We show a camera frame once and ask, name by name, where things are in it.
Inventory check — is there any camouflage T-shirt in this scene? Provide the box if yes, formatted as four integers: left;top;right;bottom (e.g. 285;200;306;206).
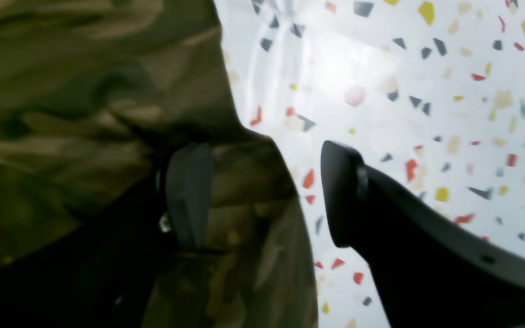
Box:
0;0;318;328

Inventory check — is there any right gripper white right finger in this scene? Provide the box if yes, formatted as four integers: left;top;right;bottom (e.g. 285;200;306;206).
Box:
320;141;525;328

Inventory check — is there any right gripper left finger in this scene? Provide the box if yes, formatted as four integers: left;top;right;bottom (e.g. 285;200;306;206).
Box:
0;143;213;328

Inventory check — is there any terrazzo pattern table cloth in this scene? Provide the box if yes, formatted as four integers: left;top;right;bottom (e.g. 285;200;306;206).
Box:
215;0;525;328

